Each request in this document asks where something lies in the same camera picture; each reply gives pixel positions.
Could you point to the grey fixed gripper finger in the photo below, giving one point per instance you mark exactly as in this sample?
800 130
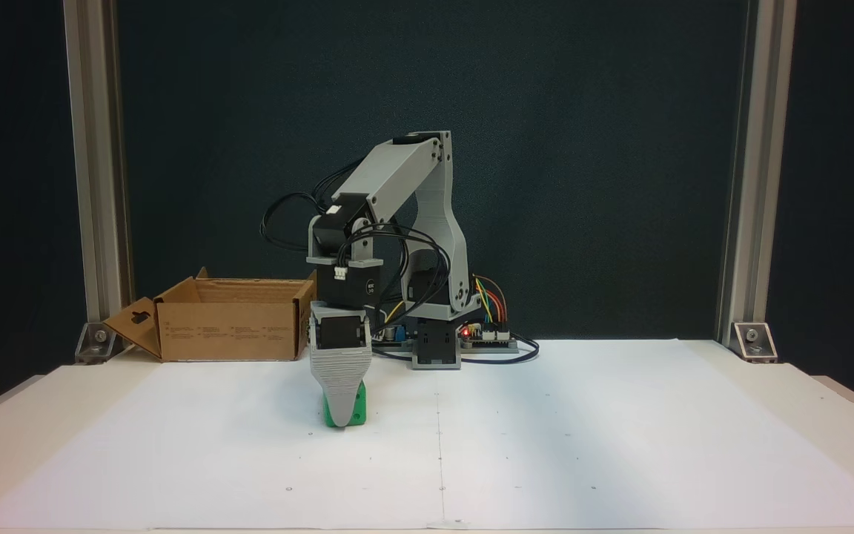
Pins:
342 378

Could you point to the green die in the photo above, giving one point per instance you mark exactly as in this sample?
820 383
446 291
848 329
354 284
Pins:
361 406

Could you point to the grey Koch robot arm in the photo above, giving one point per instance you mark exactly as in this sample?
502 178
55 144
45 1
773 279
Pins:
397 170

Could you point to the blue circuit board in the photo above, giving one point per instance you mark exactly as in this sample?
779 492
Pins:
397 335

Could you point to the brown cardboard box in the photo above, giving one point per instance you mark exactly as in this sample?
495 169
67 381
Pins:
227 334

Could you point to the circuit board with jumper headers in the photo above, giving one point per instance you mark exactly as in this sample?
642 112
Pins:
494 336

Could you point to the white paper sheet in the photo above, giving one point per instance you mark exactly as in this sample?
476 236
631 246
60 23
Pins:
620 445

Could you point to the metal corner bracket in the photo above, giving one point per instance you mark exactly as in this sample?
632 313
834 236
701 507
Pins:
99 340
753 337

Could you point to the aluminium frame post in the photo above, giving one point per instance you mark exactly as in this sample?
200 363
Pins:
757 148
97 148

